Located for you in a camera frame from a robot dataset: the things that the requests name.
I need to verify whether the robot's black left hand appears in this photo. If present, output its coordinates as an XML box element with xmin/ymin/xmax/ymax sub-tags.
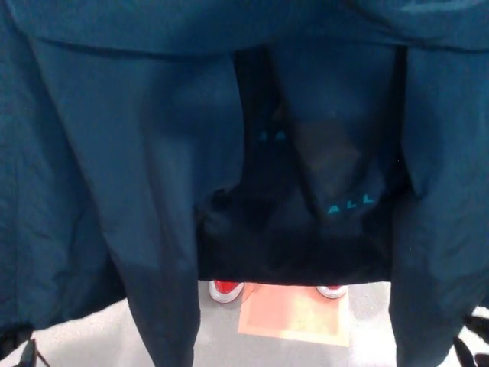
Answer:
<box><xmin>20</xmin><ymin>336</ymin><xmax>49</xmax><ymax>367</ymax></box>

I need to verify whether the robot's black right hand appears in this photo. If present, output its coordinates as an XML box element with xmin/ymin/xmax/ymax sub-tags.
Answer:
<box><xmin>453</xmin><ymin>335</ymin><xmax>489</xmax><ymax>367</ymax></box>

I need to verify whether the dark teal blue coat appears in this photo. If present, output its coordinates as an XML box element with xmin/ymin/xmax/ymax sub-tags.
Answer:
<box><xmin>0</xmin><ymin>0</ymin><xmax>489</xmax><ymax>367</ymax></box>

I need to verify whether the person's left red white sneaker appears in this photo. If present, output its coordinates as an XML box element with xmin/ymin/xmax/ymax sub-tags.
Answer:
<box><xmin>316</xmin><ymin>284</ymin><xmax>348</xmax><ymax>300</ymax></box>

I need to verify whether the person's red white sneaker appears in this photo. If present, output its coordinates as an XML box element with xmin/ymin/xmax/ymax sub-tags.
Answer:
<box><xmin>209</xmin><ymin>279</ymin><xmax>246</xmax><ymax>305</ymax></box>
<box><xmin>316</xmin><ymin>284</ymin><xmax>348</xmax><ymax>300</ymax></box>

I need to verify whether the person's right red white sneaker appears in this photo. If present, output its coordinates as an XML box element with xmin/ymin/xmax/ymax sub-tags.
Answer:
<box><xmin>209</xmin><ymin>279</ymin><xmax>246</xmax><ymax>305</ymax></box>

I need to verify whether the orange floor mat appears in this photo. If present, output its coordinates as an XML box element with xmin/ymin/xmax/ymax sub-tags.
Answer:
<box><xmin>237</xmin><ymin>281</ymin><xmax>351</xmax><ymax>349</ymax></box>

